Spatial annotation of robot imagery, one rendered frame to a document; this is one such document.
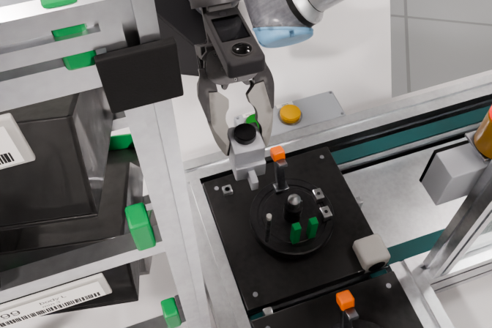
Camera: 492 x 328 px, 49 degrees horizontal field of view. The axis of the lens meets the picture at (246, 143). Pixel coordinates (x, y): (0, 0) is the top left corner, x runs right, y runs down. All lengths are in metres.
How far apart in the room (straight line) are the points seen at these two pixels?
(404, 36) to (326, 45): 1.39
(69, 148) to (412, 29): 2.48
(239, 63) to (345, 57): 0.71
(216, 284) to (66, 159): 0.56
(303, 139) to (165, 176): 0.76
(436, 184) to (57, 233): 0.45
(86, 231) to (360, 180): 0.58
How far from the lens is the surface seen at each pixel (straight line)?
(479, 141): 0.67
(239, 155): 0.71
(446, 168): 0.68
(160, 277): 0.99
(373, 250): 0.88
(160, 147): 0.26
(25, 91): 0.22
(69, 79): 0.21
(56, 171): 0.35
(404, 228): 1.00
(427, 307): 0.91
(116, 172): 0.68
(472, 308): 1.04
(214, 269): 0.89
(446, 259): 0.86
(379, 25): 1.40
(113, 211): 0.61
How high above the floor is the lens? 1.78
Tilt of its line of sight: 55 degrees down
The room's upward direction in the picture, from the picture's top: straight up
